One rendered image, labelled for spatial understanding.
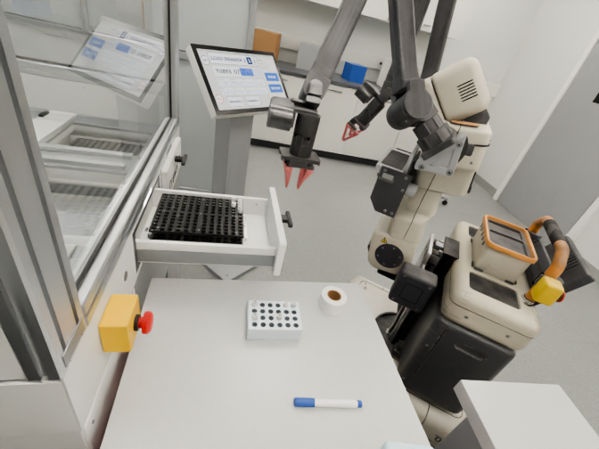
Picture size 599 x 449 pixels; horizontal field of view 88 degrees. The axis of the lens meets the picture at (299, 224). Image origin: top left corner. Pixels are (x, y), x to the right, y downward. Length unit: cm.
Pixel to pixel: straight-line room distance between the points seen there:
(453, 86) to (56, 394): 105
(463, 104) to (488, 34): 410
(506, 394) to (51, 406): 89
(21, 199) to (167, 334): 47
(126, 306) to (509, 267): 107
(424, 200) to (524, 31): 436
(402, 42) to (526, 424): 93
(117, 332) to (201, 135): 208
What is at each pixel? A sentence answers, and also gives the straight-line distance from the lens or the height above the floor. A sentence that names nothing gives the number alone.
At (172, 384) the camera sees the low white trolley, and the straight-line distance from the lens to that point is 71.
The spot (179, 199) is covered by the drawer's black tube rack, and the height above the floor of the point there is 90.
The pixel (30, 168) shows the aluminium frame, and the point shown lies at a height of 121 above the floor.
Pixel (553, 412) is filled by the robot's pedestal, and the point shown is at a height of 76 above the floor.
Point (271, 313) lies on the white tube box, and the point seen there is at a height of 79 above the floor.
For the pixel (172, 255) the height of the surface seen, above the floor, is 86.
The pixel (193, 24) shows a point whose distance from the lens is 242.
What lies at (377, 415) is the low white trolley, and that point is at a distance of 75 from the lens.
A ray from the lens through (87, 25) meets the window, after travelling 58.
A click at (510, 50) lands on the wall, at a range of 531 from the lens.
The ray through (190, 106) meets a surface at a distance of 251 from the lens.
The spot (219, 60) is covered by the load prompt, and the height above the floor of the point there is 115.
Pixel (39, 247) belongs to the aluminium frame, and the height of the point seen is 113.
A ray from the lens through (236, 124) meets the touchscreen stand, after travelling 172.
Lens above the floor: 138
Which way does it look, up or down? 33 degrees down
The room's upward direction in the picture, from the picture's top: 14 degrees clockwise
